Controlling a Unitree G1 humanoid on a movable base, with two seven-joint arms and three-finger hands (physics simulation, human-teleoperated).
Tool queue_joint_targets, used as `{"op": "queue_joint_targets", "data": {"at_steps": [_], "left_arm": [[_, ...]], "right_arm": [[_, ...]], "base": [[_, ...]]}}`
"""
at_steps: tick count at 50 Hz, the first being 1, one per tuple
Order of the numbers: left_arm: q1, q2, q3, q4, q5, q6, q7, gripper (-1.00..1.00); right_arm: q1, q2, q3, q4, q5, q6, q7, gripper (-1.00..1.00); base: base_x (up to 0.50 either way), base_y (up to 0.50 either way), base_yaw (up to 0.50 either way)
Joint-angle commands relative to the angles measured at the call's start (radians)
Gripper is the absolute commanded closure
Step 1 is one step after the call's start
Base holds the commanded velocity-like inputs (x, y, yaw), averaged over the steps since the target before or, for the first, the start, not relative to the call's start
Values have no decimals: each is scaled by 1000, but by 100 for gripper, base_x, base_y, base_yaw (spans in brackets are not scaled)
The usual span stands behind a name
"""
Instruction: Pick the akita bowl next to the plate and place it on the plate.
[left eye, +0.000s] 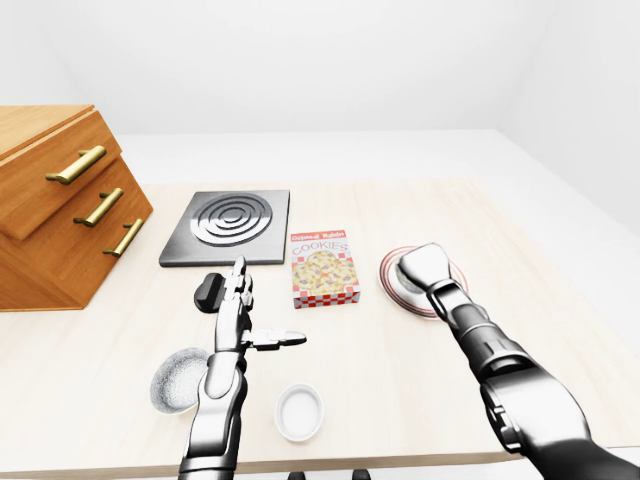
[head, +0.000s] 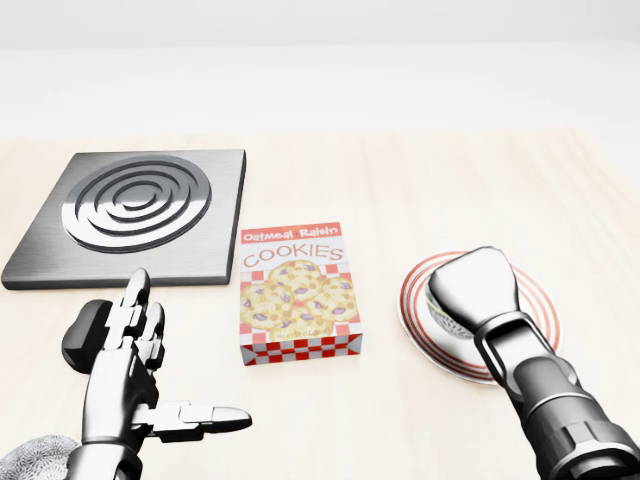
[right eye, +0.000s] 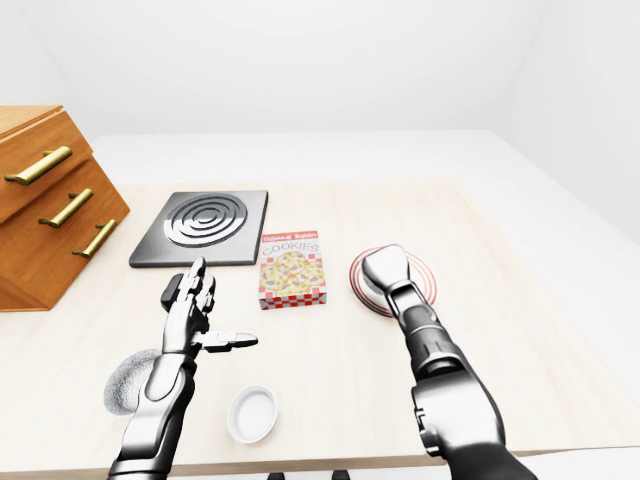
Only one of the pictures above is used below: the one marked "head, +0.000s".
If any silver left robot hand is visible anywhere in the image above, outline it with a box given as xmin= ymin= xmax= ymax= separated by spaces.
xmin=81 ymin=267 xmax=253 ymax=447

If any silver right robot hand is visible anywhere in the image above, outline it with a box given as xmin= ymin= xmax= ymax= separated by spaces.
xmin=428 ymin=245 xmax=522 ymax=335

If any patterned black and white bowl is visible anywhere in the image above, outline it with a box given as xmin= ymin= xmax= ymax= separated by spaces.
xmin=0 ymin=433 xmax=82 ymax=480
xmin=423 ymin=284 xmax=477 ymax=343

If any white plate with red rings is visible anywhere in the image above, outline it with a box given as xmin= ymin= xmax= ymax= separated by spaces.
xmin=397 ymin=249 xmax=563 ymax=387

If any dark grey stove plate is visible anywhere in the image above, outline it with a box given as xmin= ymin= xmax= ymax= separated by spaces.
xmin=0 ymin=148 xmax=248 ymax=292

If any oatmeal raisin cookies box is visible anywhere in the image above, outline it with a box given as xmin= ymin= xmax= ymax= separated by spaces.
xmin=238 ymin=221 xmax=365 ymax=368

